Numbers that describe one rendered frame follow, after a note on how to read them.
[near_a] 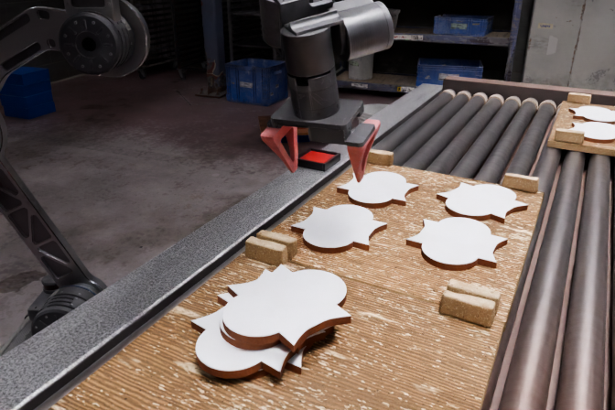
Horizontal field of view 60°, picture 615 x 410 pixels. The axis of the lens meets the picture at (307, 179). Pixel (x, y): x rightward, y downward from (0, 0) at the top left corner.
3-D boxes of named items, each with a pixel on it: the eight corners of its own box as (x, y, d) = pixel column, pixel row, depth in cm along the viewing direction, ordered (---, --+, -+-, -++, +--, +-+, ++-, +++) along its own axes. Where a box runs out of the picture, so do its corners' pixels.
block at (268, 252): (244, 257, 73) (243, 240, 72) (252, 252, 74) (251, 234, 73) (282, 268, 70) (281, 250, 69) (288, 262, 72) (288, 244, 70)
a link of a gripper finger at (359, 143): (335, 161, 74) (328, 101, 68) (384, 167, 71) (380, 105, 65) (315, 189, 69) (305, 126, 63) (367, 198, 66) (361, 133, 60)
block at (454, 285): (443, 304, 63) (446, 284, 62) (447, 296, 64) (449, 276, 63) (496, 318, 60) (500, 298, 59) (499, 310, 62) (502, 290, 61)
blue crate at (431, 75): (415, 87, 522) (416, 64, 514) (417, 78, 560) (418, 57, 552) (481, 90, 509) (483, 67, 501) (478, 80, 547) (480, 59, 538)
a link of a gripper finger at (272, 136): (291, 156, 77) (280, 97, 71) (337, 161, 73) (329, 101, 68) (269, 182, 72) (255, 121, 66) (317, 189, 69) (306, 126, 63)
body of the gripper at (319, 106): (294, 107, 71) (285, 54, 67) (365, 113, 67) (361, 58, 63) (271, 131, 66) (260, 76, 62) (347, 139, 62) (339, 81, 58)
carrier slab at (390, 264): (248, 258, 76) (248, 248, 75) (360, 166, 109) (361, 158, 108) (504, 333, 60) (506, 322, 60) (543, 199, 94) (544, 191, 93)
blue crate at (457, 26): (431, 34, 508) (433, 16, 502) (442, 30, 539) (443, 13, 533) (485, 37, 487) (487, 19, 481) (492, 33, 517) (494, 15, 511)
